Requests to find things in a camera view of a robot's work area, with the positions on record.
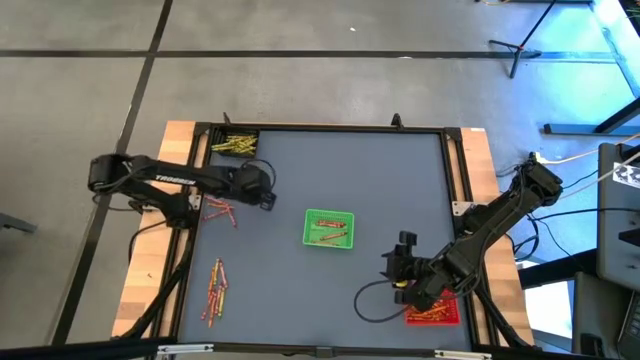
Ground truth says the black table frame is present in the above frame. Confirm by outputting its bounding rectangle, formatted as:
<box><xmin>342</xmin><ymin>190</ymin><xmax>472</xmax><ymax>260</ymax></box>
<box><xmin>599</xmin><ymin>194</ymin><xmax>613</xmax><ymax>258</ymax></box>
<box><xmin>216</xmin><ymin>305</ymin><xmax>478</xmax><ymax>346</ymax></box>
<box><xmin>172</xmin><ymin>121</ymin><xmax>479</xmax><ymax>351</ymax></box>

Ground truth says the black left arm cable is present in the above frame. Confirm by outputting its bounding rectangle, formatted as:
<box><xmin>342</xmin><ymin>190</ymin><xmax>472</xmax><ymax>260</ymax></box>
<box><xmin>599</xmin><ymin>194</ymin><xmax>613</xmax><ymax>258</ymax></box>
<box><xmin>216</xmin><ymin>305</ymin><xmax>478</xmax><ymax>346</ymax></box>
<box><xmin>252</xmin><ymin>158</ymin><xmax>279</xmax><ymax>194</ymax></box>

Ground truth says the silver bracket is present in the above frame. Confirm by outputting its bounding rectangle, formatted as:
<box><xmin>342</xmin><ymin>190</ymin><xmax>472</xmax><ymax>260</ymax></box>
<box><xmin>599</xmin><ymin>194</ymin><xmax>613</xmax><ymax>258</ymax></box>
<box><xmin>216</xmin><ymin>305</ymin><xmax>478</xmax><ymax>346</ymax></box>
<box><xmin>433</xmin><ymin>349</ymin><xmax>495</xmax><ymax>360</ymax></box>
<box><xmin>156</xmin><ymin>343</ymin><xmax>215</xmax><ymax>357</ymax></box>

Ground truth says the computer keyboard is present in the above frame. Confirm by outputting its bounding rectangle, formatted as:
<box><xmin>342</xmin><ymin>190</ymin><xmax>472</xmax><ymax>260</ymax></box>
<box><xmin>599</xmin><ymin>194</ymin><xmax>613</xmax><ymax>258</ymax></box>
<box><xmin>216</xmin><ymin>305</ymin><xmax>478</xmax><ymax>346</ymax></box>
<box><xmin>615</xmin><ymin>289</ymin><xmax>640</xmax><ymax>360</ymax></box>

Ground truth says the grey cabinet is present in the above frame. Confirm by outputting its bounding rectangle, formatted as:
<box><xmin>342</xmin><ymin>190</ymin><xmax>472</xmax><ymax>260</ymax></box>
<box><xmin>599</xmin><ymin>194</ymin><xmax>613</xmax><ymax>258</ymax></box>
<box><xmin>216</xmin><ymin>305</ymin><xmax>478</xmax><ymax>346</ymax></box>
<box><xmin>596</xmin><ymin>141</ymin><xmax>640</xmax><ymax>292</ymax></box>

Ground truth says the cream cable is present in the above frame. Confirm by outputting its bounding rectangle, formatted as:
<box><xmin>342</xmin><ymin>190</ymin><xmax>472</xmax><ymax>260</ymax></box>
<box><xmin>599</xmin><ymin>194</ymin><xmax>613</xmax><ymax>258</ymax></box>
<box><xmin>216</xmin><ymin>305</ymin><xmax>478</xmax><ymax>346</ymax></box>
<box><xmin>539</xmin><ymin>133</ymin><xmax>640</xmax><ymax>167</ymax></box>

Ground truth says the black rig crossbeam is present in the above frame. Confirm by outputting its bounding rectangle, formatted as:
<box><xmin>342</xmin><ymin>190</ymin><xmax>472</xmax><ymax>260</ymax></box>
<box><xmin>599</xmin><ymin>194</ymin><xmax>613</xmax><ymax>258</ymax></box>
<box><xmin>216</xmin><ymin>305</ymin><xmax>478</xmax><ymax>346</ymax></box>
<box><xmin>0</xmin><ymin>337</ymin><xmax>640</xmax><ymax>360</ymax></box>

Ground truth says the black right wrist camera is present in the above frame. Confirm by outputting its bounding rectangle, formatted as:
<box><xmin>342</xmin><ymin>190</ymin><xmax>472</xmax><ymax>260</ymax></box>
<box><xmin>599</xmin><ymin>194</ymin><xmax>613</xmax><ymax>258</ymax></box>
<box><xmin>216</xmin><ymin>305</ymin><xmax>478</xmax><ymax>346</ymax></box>
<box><xmin>381</xmin><ymin>251</ymin><xmax>404</xmax><ymax>282</ymax></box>

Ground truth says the grey floor object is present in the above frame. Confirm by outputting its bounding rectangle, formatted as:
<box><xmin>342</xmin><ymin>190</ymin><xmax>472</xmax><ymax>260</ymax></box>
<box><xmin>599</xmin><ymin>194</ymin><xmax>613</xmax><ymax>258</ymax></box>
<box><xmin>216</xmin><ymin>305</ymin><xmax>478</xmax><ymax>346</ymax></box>
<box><xmin>0</xmin><ymin>211</ymin><xmax>39</xmax><ymax>236</ymax></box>

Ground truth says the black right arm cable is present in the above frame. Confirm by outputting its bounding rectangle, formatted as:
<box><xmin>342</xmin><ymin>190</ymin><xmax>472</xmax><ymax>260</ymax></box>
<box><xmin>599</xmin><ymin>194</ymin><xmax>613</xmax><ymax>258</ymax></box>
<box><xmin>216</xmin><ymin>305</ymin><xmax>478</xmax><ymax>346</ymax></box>
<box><xmin>353</xmin><ymin>279</ymin><xmax>417</xmax><ymax>324</ymax></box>

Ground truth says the black floor cable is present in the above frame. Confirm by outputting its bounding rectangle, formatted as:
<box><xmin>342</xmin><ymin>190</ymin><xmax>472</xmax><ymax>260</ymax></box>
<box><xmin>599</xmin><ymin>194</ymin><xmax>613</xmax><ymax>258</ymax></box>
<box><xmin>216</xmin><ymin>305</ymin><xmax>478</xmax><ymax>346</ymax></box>
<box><xmin>496</xmin><ymin>164</ymin><xmax>601</xmax><ymax>264</ymax></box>

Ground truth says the green plastic basket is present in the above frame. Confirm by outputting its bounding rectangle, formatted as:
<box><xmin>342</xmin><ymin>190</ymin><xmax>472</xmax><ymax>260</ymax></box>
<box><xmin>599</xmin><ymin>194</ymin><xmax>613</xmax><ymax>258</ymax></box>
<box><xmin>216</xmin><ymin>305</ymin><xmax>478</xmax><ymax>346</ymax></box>
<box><xmin>302</xmin><ymin>208</ymin><xmax>356</xmax><ymax>250</ymax></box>

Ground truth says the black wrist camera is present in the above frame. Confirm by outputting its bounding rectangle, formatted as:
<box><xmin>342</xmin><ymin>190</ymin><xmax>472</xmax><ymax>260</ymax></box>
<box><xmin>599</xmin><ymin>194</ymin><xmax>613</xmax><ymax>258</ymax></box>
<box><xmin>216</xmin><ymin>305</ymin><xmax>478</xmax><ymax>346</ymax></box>
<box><xmin>237</xmin><ymin>166</ymin><xmax>267</xmax><ymax>194</ymax></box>
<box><xmin>381</xmin><ymin>251</ymin><xmax>404</xmax><ymax>282</ymax></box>

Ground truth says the printed marker sheet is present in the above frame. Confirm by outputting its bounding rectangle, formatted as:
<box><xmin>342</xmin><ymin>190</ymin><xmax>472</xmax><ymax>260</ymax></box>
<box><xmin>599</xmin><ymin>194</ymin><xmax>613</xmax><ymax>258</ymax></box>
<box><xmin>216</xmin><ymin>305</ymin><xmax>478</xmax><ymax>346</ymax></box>
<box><xmin>611</xmin><ymin>160</ymin><xmax>640</xmax><ymax>190</ymax></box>

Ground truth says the black plastic basket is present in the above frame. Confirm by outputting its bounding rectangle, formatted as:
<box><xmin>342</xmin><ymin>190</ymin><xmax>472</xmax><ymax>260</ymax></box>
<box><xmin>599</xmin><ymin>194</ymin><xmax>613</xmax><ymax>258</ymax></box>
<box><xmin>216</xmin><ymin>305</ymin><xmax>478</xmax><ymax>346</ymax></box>
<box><xmin>211</xmin><ymin>126</ymin><xmax>262</xmax><ymax>160</ymax></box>

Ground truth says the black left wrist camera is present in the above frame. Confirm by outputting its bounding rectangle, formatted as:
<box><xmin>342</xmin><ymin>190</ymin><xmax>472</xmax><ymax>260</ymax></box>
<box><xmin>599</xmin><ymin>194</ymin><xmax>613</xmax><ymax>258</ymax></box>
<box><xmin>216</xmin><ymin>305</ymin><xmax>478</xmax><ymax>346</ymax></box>
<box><xmin>237</xmin><ymin>166</ymin><xmax>267</xmax><ymax>194</ymax></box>

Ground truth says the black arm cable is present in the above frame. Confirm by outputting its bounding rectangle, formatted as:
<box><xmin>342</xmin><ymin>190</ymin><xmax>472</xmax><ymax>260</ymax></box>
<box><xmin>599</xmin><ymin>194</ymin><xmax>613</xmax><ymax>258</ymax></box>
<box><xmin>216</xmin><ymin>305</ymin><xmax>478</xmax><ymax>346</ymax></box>
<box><xmin>353</xmin><ymin>279</ymin><xmax>417</xmax><ymax>324</ymax></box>
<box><xmin>252</xmin><ymin>158</ymin><xmax>279</xmax><ymax>194</ymax></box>

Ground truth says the red plastic basket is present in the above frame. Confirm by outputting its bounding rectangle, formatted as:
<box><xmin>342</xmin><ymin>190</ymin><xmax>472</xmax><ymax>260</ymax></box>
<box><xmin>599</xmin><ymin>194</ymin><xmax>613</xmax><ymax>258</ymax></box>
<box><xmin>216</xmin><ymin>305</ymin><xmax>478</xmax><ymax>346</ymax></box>
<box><xmin>403</xmin><ymin>287</ymin><xmax>462</xmax><ymax>328</ymax></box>

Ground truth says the black tripod stand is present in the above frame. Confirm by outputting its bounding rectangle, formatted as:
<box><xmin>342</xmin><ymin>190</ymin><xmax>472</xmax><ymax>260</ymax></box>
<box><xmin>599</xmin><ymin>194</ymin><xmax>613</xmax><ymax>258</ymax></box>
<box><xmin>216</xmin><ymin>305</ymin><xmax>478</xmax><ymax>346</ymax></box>
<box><xmin>488</xmin><ymin>0</ymin><xmax>560</xmax><ymax>80</ymax></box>

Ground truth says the grey desk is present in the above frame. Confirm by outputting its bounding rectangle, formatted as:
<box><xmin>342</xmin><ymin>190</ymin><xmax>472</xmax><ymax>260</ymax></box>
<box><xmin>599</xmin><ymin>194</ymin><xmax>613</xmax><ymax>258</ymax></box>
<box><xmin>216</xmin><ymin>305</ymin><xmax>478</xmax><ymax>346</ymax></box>
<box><xmin>571</xmin><ymin>271</ymin><xmax>640</xmax><ymax>360</ymax></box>

